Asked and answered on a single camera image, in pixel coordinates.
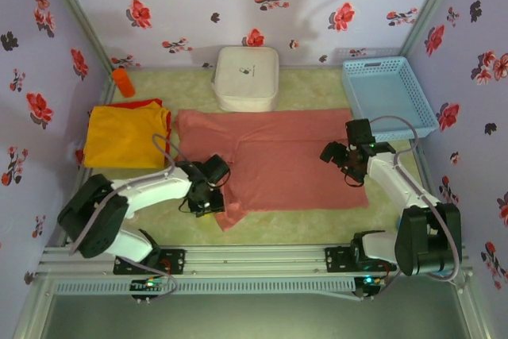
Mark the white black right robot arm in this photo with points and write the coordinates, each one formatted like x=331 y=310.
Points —
x=416 y=212

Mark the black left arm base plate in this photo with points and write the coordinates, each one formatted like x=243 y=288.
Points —
x=174 y=261

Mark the blue perforated plastic basket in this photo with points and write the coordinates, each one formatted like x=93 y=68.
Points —
x=385 y=93

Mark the orange cylinder bottle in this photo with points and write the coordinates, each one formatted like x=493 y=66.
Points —
x=124 y=84

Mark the aluminium frame post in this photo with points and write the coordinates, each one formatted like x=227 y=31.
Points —
x=430 y=9
x=75 y=13

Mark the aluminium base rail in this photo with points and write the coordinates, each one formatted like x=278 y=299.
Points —
x=254 y=259

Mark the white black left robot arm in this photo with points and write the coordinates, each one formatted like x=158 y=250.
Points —
x=119 y=212

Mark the yellow t-shirt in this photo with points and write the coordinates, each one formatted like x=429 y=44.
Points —
x=123 y=136

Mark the white zip case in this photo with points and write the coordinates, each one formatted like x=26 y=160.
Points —
x=246 y=77

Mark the pink t-shirt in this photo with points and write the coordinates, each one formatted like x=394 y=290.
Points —
x=285 y=160

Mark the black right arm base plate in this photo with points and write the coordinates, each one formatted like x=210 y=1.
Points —
x=337 y=259

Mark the circuit board with green light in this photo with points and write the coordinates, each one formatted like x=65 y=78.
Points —
x=148 y=284
x=369 y=281

